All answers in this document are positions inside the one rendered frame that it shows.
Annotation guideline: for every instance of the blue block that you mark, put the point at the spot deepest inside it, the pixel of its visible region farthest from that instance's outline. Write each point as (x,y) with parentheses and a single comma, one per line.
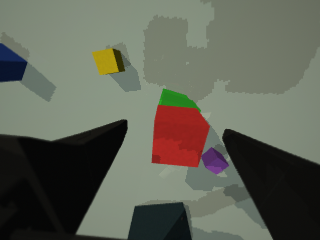
(12,66)

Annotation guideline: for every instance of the red block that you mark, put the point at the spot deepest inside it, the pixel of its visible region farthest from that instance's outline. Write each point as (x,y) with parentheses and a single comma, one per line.
(179,136)

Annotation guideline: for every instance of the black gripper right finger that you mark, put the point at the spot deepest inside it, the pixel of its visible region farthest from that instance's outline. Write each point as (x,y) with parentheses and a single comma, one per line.
(284,187)

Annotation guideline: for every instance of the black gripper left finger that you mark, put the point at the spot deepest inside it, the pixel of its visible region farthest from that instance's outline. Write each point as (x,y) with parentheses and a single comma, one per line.
(66,173)

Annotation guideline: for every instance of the yellow block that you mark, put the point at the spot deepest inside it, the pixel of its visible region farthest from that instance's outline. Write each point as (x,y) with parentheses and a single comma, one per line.
(108,61)

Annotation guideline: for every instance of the small purple block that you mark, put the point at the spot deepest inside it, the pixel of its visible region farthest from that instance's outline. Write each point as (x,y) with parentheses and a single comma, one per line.
(214,161)

